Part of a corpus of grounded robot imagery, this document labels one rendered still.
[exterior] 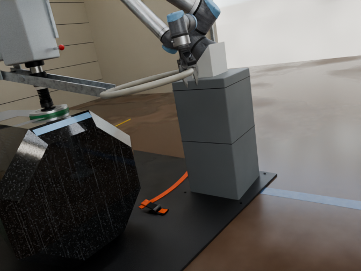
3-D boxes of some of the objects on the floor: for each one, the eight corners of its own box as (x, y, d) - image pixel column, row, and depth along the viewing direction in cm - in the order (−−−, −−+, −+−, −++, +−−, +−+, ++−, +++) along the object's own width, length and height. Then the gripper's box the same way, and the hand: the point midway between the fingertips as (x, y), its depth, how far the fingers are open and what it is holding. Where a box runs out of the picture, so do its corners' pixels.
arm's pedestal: (213, 168, 263) (199, 71, 238) (268, 174, 234) (259, 65, 209) (181, 195, 225) (160, 84, 200) (243, 207, 196) (227, 78, 171)
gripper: (190, 44, 160) (199, 83, 165) (169, 49, 158) (179, 88, 164) (194, 42, 152) (203, 84, 157) (172, 48, 150) (182, 89, 155)
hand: (192, 84), depth 157 cm, fingers closed on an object, 4 cm apart
